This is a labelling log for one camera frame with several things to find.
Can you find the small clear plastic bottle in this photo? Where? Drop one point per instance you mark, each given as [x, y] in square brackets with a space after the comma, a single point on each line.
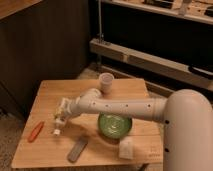
[56, 132]

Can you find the white plastic cup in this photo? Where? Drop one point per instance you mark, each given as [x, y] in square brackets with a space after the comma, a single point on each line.
[105, 80]

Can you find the wooden table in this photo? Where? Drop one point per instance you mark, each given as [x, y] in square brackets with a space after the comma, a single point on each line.
[48, 150]

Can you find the green bowl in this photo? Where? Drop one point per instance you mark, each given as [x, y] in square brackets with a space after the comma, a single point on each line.
[114, 127]

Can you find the metal shelf rack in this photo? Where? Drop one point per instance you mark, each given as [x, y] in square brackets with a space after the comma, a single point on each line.
[172, 38]

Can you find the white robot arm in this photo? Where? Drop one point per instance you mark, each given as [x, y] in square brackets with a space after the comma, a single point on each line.
[187, 116]

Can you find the orange marker pen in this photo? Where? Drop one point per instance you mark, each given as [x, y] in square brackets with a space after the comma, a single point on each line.
[35, 132]

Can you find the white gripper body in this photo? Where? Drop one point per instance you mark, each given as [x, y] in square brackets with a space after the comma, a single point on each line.
[63, 110]

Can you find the dark wooden cabinet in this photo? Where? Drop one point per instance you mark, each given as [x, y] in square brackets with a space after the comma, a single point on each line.
[47, 41]

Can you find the white folded cloth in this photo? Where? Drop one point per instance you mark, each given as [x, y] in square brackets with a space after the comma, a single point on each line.
[126, 148]

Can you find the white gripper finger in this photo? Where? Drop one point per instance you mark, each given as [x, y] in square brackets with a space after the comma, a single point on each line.
[61, 123]
[55, 122]

